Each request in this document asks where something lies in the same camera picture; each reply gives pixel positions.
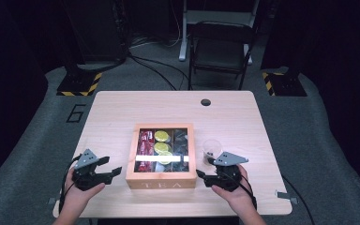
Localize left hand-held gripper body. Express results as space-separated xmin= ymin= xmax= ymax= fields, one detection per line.
xmin=70 ymin=148 xmax=114 ymax=192

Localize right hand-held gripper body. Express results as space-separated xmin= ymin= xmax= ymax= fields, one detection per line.
xmin=211 ymin=151 xmax=250 ymax=193

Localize clear plastic cup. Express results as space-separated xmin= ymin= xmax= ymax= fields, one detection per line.
xmin=202 ymin=138 xmax=224 ymax=167

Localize wooden tea box glass lid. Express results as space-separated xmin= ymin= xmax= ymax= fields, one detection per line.
xmin=125 ymin=122 xmax=198 ymax=190

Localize person's left hand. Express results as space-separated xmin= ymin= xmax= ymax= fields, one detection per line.
xmin=63 ymin=166 xmax=106 ymax=214

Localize person's right hand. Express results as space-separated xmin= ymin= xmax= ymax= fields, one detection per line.
xmin=211 ymin=164 xmax=258 ymax=215

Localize pile of dark packets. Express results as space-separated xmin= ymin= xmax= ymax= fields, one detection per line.
xmin=172 ymin=128 xmax=189 ymax=173

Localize pile of red packets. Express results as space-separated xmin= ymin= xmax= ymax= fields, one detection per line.
xmin=135 ymin=128 xmax=156 ymax=173

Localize yellow lidded capsule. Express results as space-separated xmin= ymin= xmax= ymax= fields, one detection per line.
xmin=154 ymin=129 xmax=171 ymax=143
xmin=157 ymin=151 xmax=173 ymax=166
xmin=154 ymin=142 xmax=171 ymax=155

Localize black striped stand base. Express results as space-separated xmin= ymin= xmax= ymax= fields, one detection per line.
xmin=56 ymin=65 xmax=103 ymax=98
xmin=261 ymin=67 xmax=308 ymax=98

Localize black folding chair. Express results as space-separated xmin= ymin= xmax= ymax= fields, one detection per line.
xmin=187 ymin=21 xmax=255 ymax=91

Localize black cabinet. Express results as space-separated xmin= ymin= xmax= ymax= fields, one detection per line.
xmin=60 ymin=0 xmax=129 ymax=65

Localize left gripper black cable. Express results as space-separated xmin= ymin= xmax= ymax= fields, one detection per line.
xmin=57 ymin=153 xmax=83 ymax=215

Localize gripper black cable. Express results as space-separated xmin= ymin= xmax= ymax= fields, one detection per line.
xmin=57 ymin=153 xmax=83 ymax=215
xmin=229 ymin=171 xmax=259 ymax=211

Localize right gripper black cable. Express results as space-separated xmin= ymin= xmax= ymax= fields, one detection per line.
xmin=229 ymin=171 xmax=259 ymax=211

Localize black cable beside table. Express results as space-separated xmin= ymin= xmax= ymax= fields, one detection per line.
xmin=281 ymin=175 xmax=316 ymax=225

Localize black floor cables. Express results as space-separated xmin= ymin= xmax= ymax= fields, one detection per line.
xmin=127 ymin=51 xmax=191 ymax=92

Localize white floor cable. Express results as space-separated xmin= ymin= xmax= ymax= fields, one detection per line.
xmin=129 ymin=0 xmax=183 ymax=49

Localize white desk frame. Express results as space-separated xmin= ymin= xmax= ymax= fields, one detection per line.
xmin=178 ymin=0 xmax=261 ymax=66

